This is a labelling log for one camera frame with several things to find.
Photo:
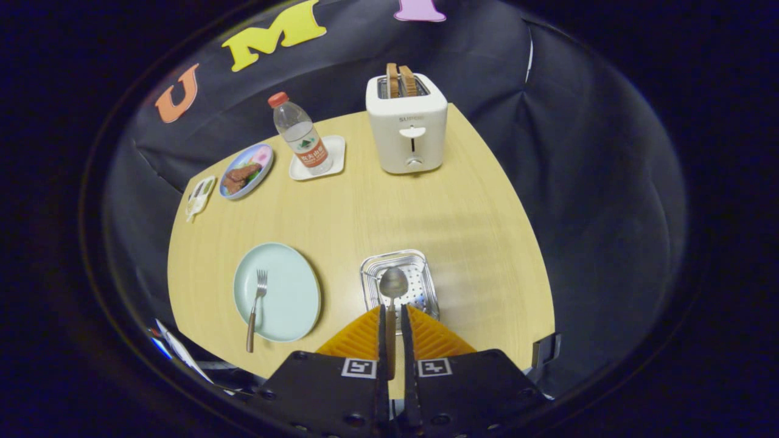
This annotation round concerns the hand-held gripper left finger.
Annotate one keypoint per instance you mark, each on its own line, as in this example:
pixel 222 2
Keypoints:
pixel 328 395

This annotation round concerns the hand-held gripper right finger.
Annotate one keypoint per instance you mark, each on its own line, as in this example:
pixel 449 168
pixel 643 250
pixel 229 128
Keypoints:
pixel 468 395

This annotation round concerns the black table clamp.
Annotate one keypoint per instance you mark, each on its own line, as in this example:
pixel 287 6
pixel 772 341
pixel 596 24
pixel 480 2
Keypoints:
pixel 546 350

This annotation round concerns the light green plate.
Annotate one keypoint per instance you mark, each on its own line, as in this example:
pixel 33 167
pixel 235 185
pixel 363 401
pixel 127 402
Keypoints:
pixel 292 292

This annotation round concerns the clear plastic drain basket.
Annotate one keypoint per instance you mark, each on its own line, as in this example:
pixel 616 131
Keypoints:
pixel 421 267

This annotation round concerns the white paper sheets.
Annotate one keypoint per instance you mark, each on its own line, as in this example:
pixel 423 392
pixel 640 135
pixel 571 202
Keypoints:
pixel 179 350

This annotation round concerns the brown meat slices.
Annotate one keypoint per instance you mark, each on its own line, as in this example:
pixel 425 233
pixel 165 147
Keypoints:
pixel 239 176

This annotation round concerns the small white utensil rest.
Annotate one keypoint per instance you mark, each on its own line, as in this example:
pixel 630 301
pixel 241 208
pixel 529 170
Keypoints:
pixel 201 194

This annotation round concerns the white square coaster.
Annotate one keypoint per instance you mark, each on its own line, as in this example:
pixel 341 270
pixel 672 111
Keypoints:
pixel 336 149

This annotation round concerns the blue patterned plate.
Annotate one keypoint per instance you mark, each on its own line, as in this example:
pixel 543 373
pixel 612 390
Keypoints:
pixel 260 156

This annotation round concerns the white toaster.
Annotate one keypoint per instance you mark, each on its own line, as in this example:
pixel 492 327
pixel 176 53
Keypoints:
pixel 392 146

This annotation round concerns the clear water bottle red cap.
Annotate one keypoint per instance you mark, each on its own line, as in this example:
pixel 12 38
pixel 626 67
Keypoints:
pixel 301 137

